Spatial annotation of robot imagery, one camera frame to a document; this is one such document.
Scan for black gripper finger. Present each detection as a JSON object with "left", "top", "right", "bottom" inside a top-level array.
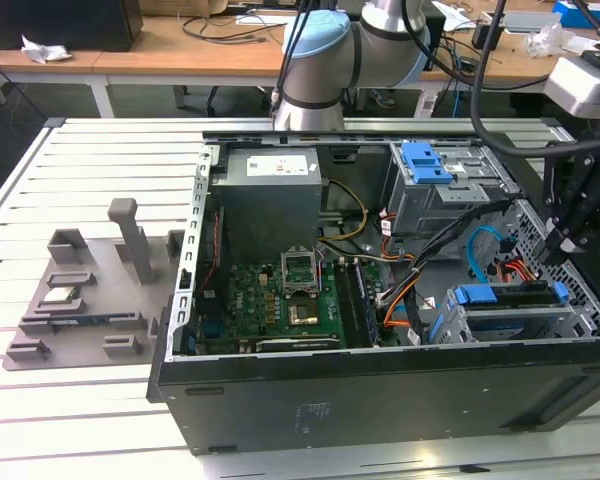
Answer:
[
  {"left": 558, "top": 163, "right": 600, "bottom": 255},
  {"left": 536, "top": 140, "right": 598, "bottom": 266}
]

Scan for orange power wire black plug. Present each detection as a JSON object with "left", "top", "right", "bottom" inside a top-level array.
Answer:
[{"left": 497, "top": 238, "right": 550, "bottom": 292}]

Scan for hard disk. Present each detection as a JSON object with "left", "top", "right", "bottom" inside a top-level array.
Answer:
[{"left": 429, "top": 281, "right": 570, "bottom": 346}]

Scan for metal disk bay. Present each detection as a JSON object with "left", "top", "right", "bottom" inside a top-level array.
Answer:
[{"left": 429, "top": 282, "right": 600, "bottom": 346}]

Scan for clear plastic bag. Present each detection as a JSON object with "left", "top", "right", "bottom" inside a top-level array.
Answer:
[{"left": 524, "top": 24, "right": 576, "bottom": 59}]

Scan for metal optical drive cage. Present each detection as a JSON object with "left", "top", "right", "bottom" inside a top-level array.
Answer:
[{"left": 384, "top": 141, "right": 521, "bottom": 239}]

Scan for blue cardboard box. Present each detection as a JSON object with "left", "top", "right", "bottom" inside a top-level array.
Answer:
[{"left": 552, "top": 0, "right": 600, "bottom": 30}]

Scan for grey flat device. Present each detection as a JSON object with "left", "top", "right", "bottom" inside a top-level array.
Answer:
[{"left": 504, "top": 10, "right": 564, "bottom": 35}]

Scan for blue drive latch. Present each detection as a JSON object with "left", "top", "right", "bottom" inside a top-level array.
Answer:
[{"left": 401, "top": 142, "right": 454, "bottom": 185}]

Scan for white labelled adapter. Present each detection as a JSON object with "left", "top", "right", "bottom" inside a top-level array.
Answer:
[{"left": 415, "top": 92, "right": 439, "bottom": 120}]

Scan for white paper sheets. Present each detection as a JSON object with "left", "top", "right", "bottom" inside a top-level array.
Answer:
[{"left": 432, "top": 0, "right": 476, "bottom": 34}]

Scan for black speaker box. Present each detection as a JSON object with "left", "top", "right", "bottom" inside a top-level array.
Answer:
[{"left": 422, "top": 9, "right": 449, "bottom": 71}]

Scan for installed RAM stick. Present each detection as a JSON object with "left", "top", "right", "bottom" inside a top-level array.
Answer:
[{"left": 354, "top": 262, "right": 381, "bottom": 341}]

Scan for black RAM slots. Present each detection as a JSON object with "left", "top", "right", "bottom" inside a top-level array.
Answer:
[{"left": 332, "top": 257, "right": 369, "bottom": 349}]

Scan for metal socket cover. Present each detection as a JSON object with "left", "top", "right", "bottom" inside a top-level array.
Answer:
[{"left": 279, "top": 247, "right": 321, "bottom": 296}]

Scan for black PC case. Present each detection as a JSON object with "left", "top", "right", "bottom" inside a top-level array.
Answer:
[{"left": 146, "top": 128, "right": 600, "bottom": 457}]

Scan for CPU socket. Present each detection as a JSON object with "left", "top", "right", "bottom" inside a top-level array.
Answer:
[{"left": 285, "top": 297, "right": 321, "bottom": 326}]

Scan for grey power supply unit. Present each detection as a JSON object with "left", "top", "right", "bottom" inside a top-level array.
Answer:
[{"left": 209, "top": 147, "right": 326, "bottom": 251}]

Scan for black graphics card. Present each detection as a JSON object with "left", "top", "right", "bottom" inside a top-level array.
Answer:
[{"left": 254, "top": 335, "right": 342, "bottom": 354}]

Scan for green motherboard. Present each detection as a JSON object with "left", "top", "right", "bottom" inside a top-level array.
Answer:
[{"left": 194, "top": 259, "right": 396, "bottom": 351}]

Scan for brown cardboard box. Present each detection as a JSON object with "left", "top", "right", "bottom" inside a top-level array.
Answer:
[{"left": 139, "top": 0, "right": 229, "bottom": 17}]

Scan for grey parts rack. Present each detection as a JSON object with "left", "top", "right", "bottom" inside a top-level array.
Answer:
[{"left": 2, "top": 197, "right": 186, "bottom": 372}]

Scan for silver CPU chip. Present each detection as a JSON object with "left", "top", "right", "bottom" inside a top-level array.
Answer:
[{"left": 42, "top": 287, "right": 79, "bottom": 305}]

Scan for large black box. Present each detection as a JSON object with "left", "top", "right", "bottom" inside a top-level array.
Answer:
[{"left": 0, "top": 0, "right": 144, "bottom": 53}]

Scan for crumpled white paper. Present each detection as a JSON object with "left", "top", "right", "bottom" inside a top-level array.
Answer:
[{"left": 20, "top": 34, "right": 74, "bottom": 65}]

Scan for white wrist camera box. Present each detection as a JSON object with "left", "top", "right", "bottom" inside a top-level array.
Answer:
[{"left": 543, "top": 49, "right": 600, "bottom": 120}]

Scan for blue data wire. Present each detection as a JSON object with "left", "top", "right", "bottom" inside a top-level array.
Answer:
[{"left": 467, "top": 224, "right": 504, "bottom": 284}]

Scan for black cable bundle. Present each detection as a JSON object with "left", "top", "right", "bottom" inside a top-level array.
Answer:
[{"left": 404, "top": 197, "right": 511, "bottom": 346}]

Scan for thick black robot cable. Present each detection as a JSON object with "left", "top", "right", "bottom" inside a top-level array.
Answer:
[{"left": 469, "top": 0, "right": 556, "bottom": 159}]

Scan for blue hanging cable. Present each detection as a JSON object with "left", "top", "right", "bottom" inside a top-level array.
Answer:
[{"left": 453, "top": 74, "right": 469, "bottom": 120}]

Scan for yellow black power wire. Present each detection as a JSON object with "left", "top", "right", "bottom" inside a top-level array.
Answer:
[{"left": 324, "top": 179, "right": 369, "bottom": 241}]

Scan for orange motherboard wire bundle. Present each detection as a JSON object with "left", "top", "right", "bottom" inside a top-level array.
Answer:
[{"left": 377, "top": 254, "right": 421, "bottom": 331}]

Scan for wooden desk white frame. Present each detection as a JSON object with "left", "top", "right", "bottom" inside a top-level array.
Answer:
[
  {"left": 0, "top": 47, "right": 115, "bottom": 120},
  {"left": 92, "top": 0, "right": 600, "bottom": 109}
]

